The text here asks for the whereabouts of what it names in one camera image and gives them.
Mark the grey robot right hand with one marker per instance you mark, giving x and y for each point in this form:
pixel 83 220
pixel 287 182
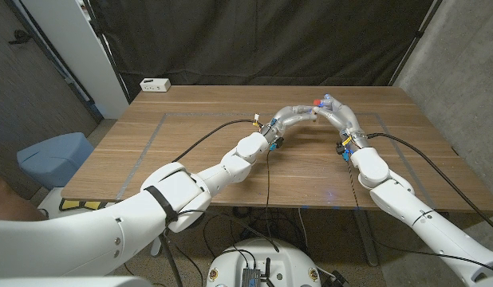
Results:
pixel 344 117

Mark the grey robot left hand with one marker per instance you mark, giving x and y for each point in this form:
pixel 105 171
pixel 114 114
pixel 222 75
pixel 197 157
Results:
pixel 288 115

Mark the wooden block with holes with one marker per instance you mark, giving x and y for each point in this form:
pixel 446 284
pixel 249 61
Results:
pixel 315 111

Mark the red screw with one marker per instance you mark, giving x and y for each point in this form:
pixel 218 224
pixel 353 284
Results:
pixel 317 102

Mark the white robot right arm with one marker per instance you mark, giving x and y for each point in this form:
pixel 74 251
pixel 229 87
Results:
pixel 410 207

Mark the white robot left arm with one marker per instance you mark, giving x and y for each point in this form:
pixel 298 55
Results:
pixel 111 235

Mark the black backdrop curtain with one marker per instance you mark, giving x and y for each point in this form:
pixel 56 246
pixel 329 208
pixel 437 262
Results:
pixel 250 40

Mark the black backdrop stand pole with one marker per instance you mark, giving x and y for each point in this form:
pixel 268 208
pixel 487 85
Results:
pixel 105 45
pixel 419 34

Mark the grey table leg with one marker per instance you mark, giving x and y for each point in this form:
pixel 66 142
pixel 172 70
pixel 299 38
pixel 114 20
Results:
pixel 156 247
pixel 366 239

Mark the white power strip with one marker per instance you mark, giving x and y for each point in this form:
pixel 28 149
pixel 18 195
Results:
pixel 154 84

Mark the round black floor fan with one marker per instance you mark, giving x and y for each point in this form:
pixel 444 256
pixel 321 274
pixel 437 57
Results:
pixel 199 221

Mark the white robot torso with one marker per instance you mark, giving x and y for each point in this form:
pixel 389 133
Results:
pixel 266 255

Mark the black antenna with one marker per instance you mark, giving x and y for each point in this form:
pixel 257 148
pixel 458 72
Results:
pixel 267 271

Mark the grey electronics box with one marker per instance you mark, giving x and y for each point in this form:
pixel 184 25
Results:
pixel 250 278

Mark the yellow and black floor item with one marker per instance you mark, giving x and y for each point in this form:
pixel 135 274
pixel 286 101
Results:
pixel 77 204

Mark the blue-grey stool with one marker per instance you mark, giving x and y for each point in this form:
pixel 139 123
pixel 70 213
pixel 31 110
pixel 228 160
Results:
pixel 55 159

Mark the person's bare leg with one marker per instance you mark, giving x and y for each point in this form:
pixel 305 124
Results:
pixel 7 203

